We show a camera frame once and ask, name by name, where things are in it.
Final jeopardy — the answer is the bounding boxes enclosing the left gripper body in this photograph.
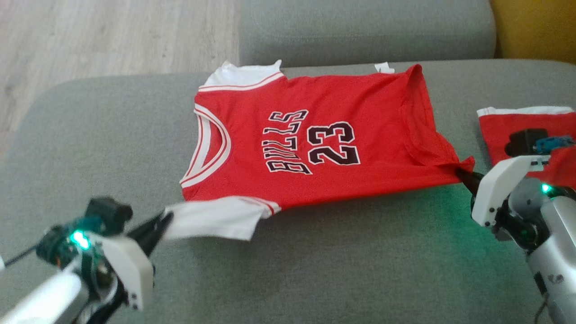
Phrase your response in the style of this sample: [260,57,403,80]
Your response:
[35,217,156,324]

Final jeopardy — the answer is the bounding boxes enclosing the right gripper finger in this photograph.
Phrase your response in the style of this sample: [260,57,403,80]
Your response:
[455,167,482,199]

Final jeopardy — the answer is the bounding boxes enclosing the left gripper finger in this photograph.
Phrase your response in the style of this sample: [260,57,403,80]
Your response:
[139,217,173,258]
[128,211,174,241]

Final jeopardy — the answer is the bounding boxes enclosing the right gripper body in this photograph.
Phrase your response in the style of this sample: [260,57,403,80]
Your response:
[471,155,559,251]

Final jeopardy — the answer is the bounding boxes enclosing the red shorts with white stripe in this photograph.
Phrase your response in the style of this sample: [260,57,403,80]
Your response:
[477,106,576,189]

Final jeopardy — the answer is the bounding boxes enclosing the red Bulls basketball jersey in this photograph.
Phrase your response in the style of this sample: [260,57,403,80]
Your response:
[163,59,476,242]

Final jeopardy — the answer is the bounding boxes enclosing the wide yellow backrest cushion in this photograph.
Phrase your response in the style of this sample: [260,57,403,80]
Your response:
[490,0,576,63]

